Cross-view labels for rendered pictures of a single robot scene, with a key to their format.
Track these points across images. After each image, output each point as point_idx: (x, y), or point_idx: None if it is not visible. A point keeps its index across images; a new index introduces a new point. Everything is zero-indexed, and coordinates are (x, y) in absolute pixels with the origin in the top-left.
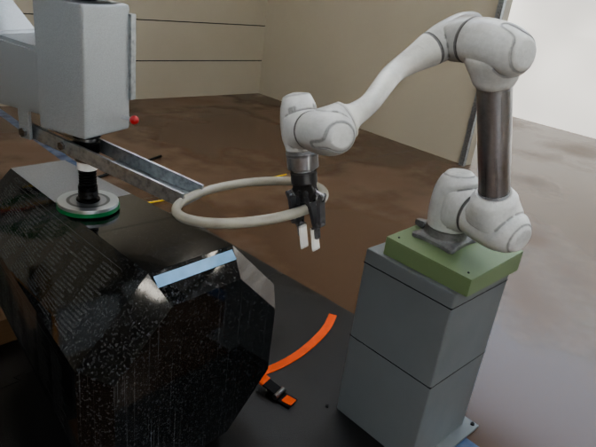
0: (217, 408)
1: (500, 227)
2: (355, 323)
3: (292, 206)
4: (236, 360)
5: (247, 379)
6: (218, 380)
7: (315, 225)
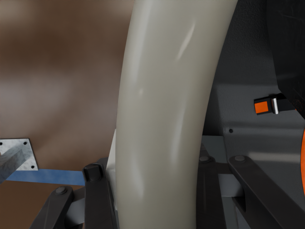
0: (277, 3)
1: None
2: (229, 201)
3: (274, 222)
4: (293, 35)
5: (280, 54)
6: (289, 1)
7: (85, 186)
